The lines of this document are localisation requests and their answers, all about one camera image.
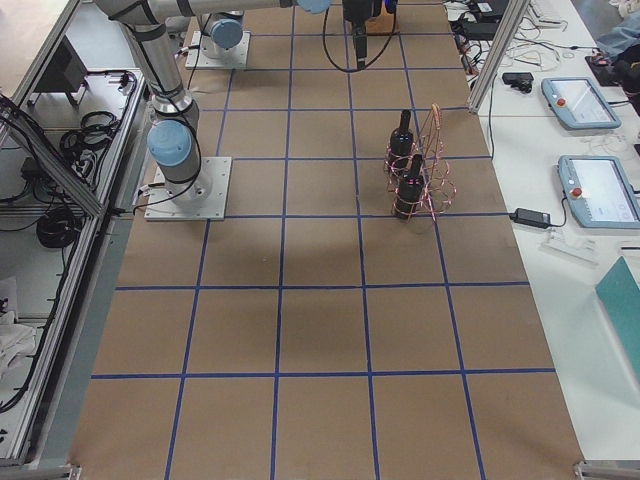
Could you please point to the copper wire bottle basket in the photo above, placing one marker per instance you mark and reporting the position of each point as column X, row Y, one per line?
column 439, row 190

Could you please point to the black power adapter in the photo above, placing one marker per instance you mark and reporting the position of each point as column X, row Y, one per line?
column 533, row 218

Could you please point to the dark wine bottle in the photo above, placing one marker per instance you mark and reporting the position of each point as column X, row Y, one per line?
column 409, row 189
column 401, row 143

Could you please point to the black handheld device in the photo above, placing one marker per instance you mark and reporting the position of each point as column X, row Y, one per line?
column 521, row 81

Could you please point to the lower teach pendant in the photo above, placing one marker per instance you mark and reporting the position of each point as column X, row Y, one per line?
column 598, row 191

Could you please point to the dark wine bottle near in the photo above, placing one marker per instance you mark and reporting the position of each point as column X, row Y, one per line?
column 409, row 189

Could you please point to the aluminium frame post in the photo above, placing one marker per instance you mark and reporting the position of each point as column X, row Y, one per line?
column 506, row 31

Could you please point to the wooden tray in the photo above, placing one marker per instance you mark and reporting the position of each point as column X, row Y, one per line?
column 384, row 20

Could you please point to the teach pendant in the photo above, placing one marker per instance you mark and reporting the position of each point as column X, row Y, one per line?
column 578, row 104
column 598, row 191

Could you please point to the clear acrylic stand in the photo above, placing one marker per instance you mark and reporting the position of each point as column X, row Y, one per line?
column 581, row 249

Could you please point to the dark wine bottle far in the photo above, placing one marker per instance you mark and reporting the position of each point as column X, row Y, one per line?
column 401, row 143

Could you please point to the black power brick top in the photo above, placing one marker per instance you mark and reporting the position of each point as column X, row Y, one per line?
column 479, row 31

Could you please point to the upper teach pendant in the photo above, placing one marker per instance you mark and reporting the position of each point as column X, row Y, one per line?
column 578, row 104

